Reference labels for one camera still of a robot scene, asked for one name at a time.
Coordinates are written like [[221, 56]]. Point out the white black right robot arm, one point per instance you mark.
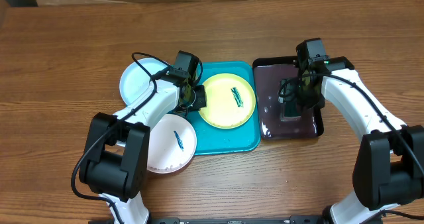
[[388, 171]]

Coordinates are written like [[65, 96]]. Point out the teal plastic tray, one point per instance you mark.
[[211, 140]]

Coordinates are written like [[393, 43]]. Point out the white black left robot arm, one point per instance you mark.
[[122, 147]]

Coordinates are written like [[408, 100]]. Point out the green sponge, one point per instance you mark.
[[289, 112]]

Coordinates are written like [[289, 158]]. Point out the black tray with water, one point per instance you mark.
[[268, 73]]

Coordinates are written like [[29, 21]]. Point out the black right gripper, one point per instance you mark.
[[318, 102]]

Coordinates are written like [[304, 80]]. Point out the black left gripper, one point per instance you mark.
[[201, 102]]

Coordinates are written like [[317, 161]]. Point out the light blue plastic plate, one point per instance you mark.
[[134, 80]]

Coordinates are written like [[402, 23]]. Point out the yellow plastic plate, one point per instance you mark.
[[230, 101]]

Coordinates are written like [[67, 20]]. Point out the pink plastic plate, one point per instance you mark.
[[173, 143]]

